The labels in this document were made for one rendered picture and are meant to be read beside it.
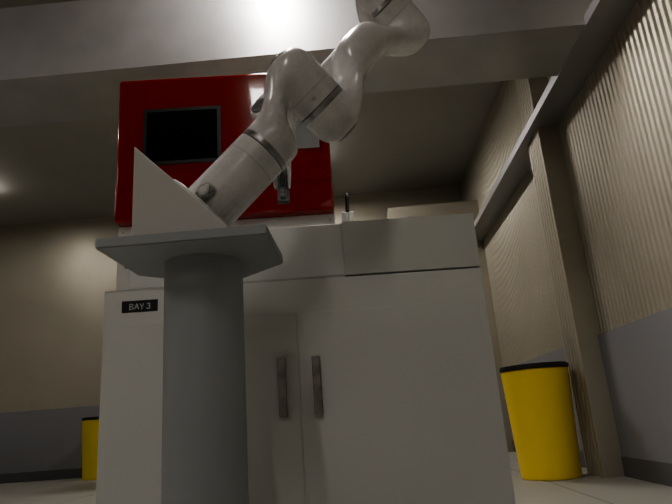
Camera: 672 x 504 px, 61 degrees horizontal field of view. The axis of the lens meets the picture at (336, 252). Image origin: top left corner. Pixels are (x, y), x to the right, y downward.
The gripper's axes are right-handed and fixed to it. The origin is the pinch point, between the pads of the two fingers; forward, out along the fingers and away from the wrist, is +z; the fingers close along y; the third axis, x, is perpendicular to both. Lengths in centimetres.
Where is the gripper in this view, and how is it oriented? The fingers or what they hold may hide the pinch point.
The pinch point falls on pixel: (283, 196)
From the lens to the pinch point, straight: 159.2
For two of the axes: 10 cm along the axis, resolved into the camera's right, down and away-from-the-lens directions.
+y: 0.1, -4.8, -8.8
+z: 0.7, 8.8, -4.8
